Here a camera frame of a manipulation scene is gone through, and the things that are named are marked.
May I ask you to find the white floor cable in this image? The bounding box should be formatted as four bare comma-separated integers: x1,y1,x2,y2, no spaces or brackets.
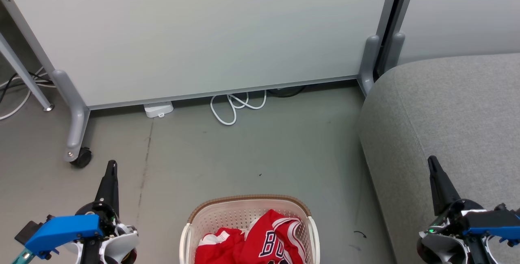
0,67,56,121

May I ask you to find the white power adapter box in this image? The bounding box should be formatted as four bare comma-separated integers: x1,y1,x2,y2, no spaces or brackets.
143,101,175,119

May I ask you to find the black cable under partition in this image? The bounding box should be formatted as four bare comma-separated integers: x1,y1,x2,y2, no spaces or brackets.
267,85,306,98

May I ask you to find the red basketball jersey dark lettering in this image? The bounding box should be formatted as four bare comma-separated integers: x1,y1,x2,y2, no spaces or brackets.
243,209,306,264

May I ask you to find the large white partition panel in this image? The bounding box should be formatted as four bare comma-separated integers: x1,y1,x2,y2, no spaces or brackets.
0,0,403,111

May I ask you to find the black floor cable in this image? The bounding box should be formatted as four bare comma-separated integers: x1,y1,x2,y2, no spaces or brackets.
0,72,54,104

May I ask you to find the narrow white partition panel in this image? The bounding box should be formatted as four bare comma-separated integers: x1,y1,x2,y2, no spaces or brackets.
396,0,520,66

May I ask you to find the white laundry basket brown rim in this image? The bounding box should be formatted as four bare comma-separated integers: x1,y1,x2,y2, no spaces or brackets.
180,194,321,264

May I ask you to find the coiled white cable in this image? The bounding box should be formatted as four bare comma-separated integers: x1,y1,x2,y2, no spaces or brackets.
210,90,268,126

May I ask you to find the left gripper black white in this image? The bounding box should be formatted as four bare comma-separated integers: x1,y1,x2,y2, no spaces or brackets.
61,160,139,264

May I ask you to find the grey fabric sofa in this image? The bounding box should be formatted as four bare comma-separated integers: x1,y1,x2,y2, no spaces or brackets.
357,53,520,264

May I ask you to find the grey partition foot with caster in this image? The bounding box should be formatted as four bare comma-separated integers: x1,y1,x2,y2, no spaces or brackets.
52,69,93,169

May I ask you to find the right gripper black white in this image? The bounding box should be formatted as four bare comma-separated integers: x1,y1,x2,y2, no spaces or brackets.
418,156,498,264

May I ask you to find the grey metal table leg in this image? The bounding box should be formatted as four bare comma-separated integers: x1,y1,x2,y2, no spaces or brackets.
0,32,55,113

